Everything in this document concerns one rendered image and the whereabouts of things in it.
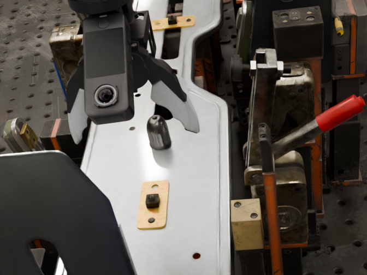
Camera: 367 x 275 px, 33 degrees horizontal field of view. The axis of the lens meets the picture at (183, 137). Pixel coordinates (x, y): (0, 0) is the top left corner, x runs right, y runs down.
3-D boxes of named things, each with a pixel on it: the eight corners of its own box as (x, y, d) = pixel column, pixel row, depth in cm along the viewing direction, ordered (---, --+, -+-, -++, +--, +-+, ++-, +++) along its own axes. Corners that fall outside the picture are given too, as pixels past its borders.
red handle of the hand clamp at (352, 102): (244, 149, 77) (354, 83, 70) (255, 159, 78) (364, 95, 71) (245, 172, 74) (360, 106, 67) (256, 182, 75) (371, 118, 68)
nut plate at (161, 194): (142, 183, 85) (141, 177, 84) (169, 180, 85) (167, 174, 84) (136, 229, 79) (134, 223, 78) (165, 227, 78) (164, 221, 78)
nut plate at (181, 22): (151, 31, 116) (149, 25, 115) (152, 21, 119) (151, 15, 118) (195, 26, 115) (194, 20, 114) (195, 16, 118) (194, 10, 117)
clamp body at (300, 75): (262, 221, 116) (245, 57, 92) (324, 217, 115) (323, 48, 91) (265, 261, 109) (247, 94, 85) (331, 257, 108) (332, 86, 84)
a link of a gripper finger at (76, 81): (95, 114, 74) (124, 61, 68) (93, 124, 72) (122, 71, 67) (58, 100, 72) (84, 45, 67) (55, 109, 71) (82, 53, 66)
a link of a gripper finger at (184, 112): (215, 94, 76) (161, 48, 72) (215, 125, 72) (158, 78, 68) (197, 108, 78) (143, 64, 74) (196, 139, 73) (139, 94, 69)
